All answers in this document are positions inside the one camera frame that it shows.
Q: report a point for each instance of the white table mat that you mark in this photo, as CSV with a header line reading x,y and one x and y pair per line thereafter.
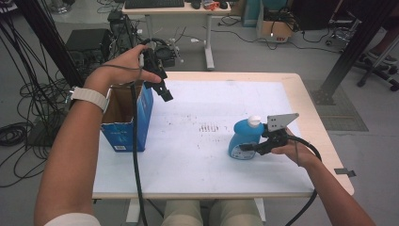
x,y
194,166

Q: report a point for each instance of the person's left leg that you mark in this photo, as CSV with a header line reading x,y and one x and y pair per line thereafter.
x,y
183,215

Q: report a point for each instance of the small orange object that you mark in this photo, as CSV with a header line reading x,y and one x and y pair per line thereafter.
x,y
210,5

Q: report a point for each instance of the white frame desk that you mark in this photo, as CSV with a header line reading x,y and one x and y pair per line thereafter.
x,y
175,10

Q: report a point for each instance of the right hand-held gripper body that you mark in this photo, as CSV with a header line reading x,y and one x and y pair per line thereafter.
x,y
277,138

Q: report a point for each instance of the person's left hand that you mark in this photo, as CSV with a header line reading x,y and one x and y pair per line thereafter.
x,y
122,73

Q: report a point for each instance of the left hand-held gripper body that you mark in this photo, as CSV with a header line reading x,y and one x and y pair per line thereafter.
x,y
155,62

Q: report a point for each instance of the black computer mouse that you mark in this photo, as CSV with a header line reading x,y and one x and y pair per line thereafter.
x,y
195,4
223,5

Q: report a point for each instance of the teal bin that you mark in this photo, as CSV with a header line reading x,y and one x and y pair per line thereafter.
x,y
252,14

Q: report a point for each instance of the black equipment case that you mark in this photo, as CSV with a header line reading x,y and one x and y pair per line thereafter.
x,y
87,39

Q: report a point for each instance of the black keyboard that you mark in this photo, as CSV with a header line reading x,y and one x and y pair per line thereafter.
x,y
153,3

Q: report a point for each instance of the wooden table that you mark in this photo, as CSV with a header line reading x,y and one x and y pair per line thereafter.
x,y
309,116

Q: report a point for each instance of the black cabinet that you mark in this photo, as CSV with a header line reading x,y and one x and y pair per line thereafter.
x,y
313,14

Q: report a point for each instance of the blue cardboard box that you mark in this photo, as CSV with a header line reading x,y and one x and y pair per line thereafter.
x,y
142,122

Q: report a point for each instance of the blue detergent bottle white cap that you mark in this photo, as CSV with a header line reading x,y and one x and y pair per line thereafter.
x,y
244,133

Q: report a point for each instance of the grey tape strip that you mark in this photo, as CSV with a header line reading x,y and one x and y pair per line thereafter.
x,y
344,171

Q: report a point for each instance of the person's leg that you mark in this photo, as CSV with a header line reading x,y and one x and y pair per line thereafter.
x,y
390,39
236,215
183,215

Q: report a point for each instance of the brown cardboard box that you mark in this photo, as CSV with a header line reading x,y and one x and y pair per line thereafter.
x,y
276,31

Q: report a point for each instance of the black metal stand post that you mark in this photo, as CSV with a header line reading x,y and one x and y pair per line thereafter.
x,y
360,37
47,34

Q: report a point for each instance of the white band wristwatch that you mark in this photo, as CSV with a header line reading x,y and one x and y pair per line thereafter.
x,y
91,97

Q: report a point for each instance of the person's right leg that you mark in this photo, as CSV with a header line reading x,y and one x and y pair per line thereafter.
x,y
236,215

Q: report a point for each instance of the person's right hand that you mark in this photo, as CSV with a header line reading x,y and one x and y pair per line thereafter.
x,y
298,152

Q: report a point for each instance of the black computer tower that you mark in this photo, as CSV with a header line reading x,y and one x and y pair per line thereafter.
x,y
122,29

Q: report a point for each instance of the white shirt sleeve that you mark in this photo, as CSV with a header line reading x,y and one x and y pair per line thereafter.
x,y
73,219

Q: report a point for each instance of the chrome chair base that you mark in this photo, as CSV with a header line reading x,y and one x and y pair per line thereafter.
x,y
340,31

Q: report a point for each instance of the black office chair base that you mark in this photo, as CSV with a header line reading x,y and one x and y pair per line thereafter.
x,y
392,84

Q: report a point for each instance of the grey metal stand leg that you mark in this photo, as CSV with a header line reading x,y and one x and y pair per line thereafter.
x,y
376,64

